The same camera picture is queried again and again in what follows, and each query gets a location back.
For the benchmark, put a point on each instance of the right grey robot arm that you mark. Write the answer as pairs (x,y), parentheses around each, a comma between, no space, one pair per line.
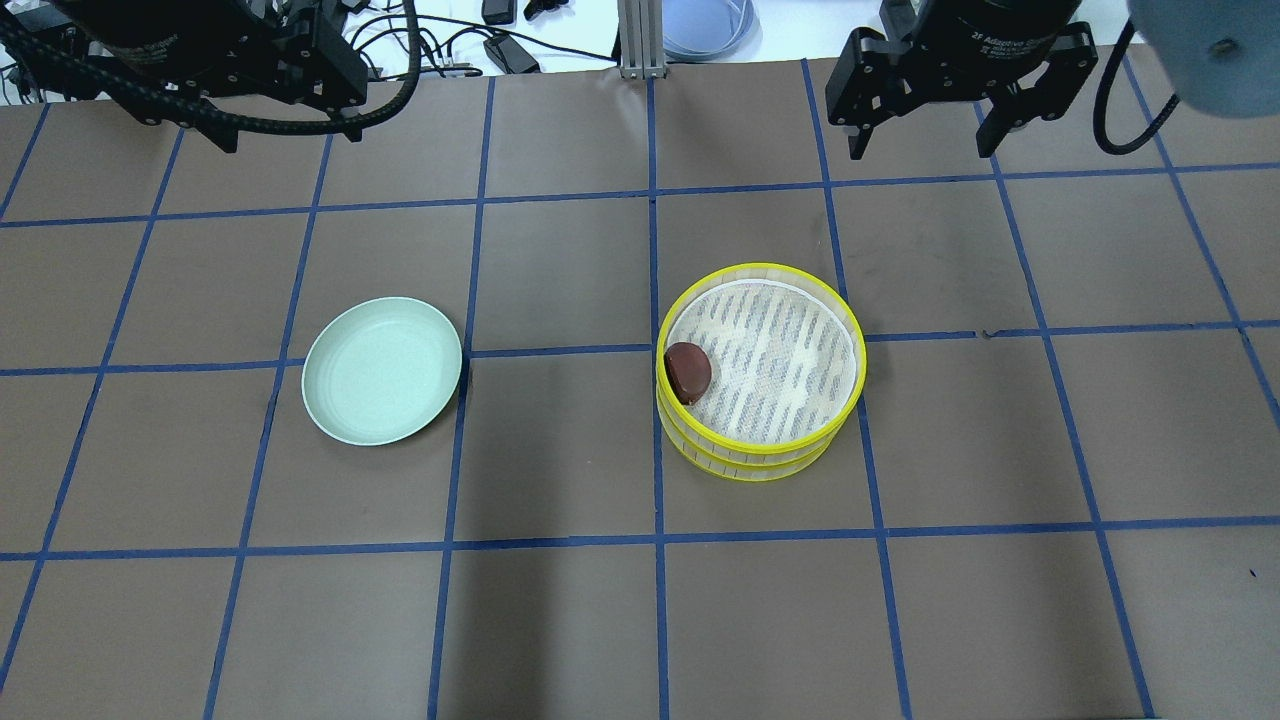
(1220,58)

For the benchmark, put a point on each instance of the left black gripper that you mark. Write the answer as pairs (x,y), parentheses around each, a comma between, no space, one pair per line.
(150,30)

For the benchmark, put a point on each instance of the blue plate stack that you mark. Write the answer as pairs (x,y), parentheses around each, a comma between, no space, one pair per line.
(705,30)

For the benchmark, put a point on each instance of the aluminium profile post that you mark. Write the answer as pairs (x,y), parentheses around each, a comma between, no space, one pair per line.
(640,38)

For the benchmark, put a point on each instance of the dark red bun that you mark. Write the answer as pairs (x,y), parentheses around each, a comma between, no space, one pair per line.
(688,371)

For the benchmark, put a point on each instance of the light green plate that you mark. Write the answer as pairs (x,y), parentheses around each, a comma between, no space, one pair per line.
(381,371)

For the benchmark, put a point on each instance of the yellow rimmed steamer basket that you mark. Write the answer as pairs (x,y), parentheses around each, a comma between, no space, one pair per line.
(746,466)
(746,270)

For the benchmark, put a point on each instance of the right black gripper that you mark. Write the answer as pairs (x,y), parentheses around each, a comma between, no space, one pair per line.
(968,30)

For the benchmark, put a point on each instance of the white steamer liner cloth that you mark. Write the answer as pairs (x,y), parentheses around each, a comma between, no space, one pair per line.
(788,362)

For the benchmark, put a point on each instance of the black power adapter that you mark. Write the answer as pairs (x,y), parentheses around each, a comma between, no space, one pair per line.
(509,56)

